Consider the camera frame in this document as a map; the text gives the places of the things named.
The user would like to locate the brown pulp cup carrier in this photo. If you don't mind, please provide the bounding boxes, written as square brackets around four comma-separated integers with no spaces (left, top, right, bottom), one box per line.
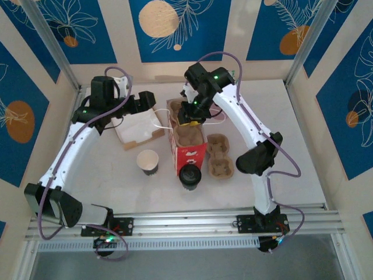
[206,133,235,179]
[170,99,205,148]

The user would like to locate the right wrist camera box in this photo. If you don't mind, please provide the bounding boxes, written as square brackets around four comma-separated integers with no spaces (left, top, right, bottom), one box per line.
[182,82,198,102]

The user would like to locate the aluminium side rail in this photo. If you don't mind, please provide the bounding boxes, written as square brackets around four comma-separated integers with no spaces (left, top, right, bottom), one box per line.
[68,86,86,117]

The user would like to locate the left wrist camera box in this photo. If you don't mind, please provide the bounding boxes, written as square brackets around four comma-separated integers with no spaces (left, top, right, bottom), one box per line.
[115,76,131,99]

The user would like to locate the grey slotted cable duct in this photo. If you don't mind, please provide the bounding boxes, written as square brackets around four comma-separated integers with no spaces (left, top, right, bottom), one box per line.
[36,236,260,252]

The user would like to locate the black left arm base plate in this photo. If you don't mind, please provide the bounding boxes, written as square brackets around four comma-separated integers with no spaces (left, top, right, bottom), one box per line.
[80,216,135,237]

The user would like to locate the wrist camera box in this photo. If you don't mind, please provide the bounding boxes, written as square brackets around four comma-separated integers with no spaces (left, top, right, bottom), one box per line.
[182,82,198,102]
[115,76,131,99]

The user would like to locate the open black paper cup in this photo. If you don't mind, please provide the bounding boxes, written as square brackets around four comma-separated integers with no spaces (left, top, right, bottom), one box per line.
[136,149,160,177]

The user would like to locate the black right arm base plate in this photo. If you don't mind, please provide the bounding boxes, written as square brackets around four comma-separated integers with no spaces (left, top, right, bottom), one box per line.
[236,214,290,234]

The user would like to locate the black controller board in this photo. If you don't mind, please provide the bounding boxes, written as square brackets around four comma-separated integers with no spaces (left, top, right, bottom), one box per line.
[258,235,285,254]
[93,235,117,258]

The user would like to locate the black right controller board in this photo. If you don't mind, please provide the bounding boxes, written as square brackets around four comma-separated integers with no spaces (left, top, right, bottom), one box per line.
[258,235,285,254]

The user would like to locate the aluminium frame post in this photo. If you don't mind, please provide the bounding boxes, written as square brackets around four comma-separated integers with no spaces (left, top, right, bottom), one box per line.
[20,0,82,93]
[284,0,335,88]

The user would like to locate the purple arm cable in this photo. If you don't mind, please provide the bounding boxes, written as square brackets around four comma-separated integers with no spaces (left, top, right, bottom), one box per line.
[194,51,306,254]
[37,66,135,262]

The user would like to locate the white paper napkin stack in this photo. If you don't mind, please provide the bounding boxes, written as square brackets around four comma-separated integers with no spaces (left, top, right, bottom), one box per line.
[112,107,163,144]

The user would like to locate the black left controller board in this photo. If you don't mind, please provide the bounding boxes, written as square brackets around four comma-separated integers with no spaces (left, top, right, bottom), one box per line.
[93,235,117,258]

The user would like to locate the red white paper bag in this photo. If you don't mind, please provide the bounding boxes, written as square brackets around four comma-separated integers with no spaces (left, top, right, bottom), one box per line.
[154,98,227,178]

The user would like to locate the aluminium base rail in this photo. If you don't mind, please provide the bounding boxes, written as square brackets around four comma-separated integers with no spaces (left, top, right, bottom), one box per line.
[24,204,342,242]

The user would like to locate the black lidded paper coffee cup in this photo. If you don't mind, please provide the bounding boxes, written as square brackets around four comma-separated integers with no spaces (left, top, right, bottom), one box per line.
[178,164,203,193]

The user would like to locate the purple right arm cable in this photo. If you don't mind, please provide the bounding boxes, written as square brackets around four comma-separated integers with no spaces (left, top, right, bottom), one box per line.
[194,51,306,254]

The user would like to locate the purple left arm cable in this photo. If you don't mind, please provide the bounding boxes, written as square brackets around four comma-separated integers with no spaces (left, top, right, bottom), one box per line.
[37,66,135,262]

